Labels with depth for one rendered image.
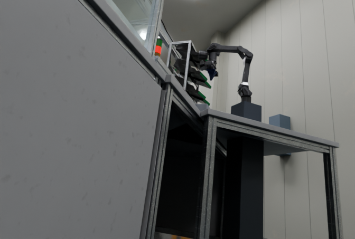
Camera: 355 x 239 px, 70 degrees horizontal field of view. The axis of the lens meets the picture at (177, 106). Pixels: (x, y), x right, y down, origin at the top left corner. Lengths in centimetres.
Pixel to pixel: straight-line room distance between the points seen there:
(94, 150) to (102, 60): 20
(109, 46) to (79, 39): 10
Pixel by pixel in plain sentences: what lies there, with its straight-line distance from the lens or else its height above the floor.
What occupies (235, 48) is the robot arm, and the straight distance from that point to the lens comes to 189.
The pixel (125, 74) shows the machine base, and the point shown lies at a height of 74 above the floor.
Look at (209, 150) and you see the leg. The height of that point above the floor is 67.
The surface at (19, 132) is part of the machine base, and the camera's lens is 45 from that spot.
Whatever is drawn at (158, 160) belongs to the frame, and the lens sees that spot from 84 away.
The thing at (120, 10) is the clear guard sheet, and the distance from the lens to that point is 77.
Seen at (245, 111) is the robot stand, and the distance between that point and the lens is 163.
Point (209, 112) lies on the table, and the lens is 119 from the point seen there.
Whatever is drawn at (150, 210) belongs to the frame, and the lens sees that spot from 83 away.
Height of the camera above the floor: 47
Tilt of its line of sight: 19 degrees up
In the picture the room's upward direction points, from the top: 7 degrees clockwise
